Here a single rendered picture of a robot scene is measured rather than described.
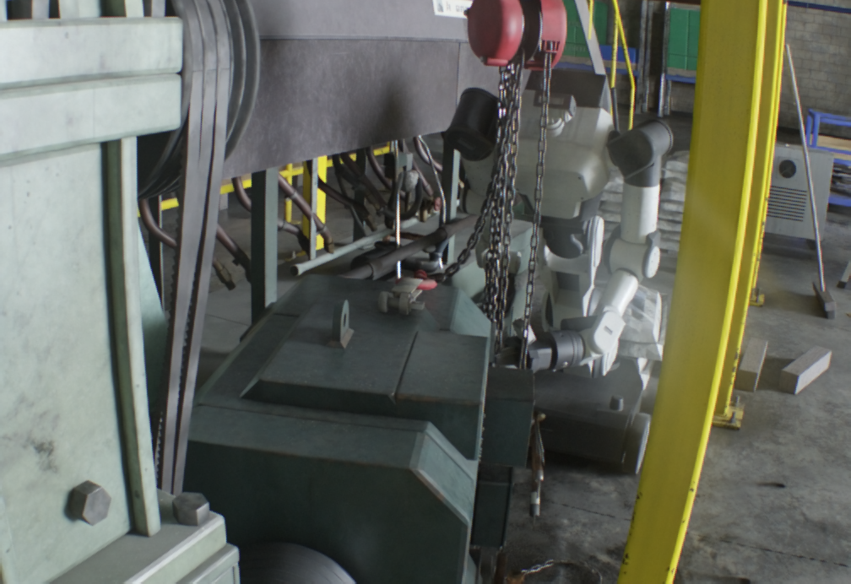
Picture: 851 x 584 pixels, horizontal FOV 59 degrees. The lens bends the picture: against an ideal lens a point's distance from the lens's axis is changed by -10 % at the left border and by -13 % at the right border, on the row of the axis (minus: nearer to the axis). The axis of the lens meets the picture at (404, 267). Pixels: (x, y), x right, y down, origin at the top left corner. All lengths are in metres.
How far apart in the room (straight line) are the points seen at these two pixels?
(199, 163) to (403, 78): 1.50
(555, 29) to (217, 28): 0.91
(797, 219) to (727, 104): 5.19
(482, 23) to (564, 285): 1.12
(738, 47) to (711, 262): 0.34
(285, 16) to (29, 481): 1.26
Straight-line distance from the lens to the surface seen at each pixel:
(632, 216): 2.01
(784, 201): 6.43
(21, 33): 0.60
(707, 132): 1.30
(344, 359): 1.18
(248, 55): 0.83
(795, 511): 2.75
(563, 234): 2.24
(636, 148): 1.94
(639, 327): 3.45
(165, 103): 0.71
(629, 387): 2.98
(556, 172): 1.97
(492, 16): 1.55
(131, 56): 0.68
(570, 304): 2.49
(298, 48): 1.80
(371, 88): 2.08
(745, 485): 2.83
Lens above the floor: 1.33
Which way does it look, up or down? 16 degrees down
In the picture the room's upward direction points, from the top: 3 degrees clockwise
